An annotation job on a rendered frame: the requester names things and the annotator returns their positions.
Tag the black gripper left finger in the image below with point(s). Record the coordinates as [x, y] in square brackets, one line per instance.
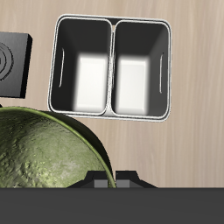
[97, 178]

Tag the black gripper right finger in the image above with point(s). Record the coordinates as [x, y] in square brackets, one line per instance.
[125, 177]

